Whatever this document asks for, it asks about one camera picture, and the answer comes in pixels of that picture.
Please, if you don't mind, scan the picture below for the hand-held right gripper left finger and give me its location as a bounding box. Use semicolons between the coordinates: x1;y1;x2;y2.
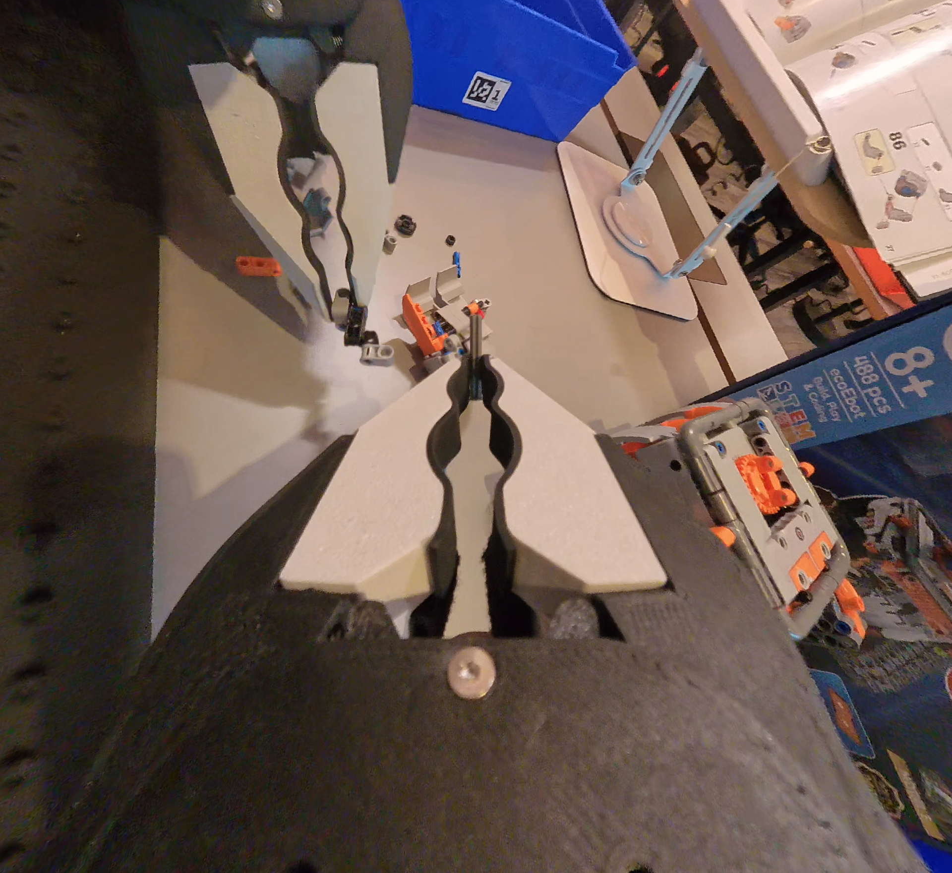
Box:
279;360;466;621

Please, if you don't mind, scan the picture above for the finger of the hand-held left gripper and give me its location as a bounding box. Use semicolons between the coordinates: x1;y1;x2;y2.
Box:
312;62;395;309
188;62;336;324

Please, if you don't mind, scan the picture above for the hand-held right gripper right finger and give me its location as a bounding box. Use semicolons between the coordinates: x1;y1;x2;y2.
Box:
479;356;668;621

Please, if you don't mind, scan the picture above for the blue storage bin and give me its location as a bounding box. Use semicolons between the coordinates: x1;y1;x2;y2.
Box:
369;0;637;143

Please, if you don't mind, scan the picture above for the small grey orange brick assembly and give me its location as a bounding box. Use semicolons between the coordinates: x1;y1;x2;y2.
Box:
398;265;493;377

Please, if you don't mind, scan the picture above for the grey orange tracked toy robot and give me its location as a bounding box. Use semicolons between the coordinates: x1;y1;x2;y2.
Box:
602;397;867;647

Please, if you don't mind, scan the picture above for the white book stand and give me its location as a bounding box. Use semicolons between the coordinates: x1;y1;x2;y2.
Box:
556;0;834;322

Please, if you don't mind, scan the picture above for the black perforated board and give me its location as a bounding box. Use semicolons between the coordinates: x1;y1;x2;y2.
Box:
0;0;161;873

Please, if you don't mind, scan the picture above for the blue robot kit box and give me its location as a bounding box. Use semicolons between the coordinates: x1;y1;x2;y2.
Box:
699;296;952;852

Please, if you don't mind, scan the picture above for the instruction booklet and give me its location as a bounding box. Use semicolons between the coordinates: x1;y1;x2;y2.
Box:
665;0;952;297

